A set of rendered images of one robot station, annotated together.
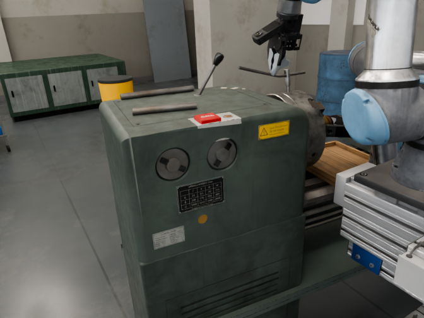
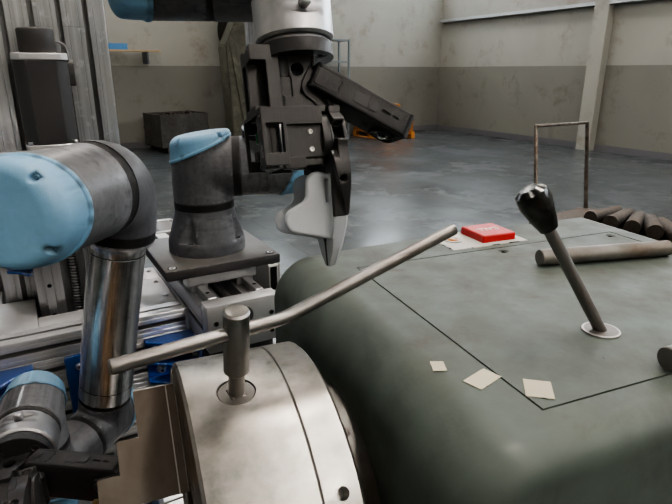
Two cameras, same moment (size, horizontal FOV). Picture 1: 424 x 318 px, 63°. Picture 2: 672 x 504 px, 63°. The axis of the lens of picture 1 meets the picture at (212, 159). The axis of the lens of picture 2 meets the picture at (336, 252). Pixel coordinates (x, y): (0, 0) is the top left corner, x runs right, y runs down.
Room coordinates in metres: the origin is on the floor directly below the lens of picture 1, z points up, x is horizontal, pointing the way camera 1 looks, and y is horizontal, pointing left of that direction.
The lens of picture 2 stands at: (1.76, -0.22, 1.50)
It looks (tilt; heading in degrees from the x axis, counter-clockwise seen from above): 18 degrees down; 181
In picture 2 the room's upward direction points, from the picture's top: straight up
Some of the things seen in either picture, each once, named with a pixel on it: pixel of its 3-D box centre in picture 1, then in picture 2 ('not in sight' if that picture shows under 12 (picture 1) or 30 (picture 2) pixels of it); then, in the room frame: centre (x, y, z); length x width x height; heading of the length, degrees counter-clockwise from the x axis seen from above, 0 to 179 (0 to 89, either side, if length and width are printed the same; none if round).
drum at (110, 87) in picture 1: (118, 105); not in sight; (4.73, 1.26, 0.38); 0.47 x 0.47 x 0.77
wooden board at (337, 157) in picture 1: (337, 161); not in sight; (1.43, -0.57, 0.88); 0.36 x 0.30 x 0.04; 23
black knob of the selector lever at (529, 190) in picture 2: (218, 58); (535, 208); (1.26, -0.04, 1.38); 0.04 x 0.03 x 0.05; 113
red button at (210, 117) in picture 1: (207, 119); (487, 234); (0.94, 0.01, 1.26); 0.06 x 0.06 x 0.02; 23
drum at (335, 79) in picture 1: (339, 86); not in sight; (4.89, -1.86, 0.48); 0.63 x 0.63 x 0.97
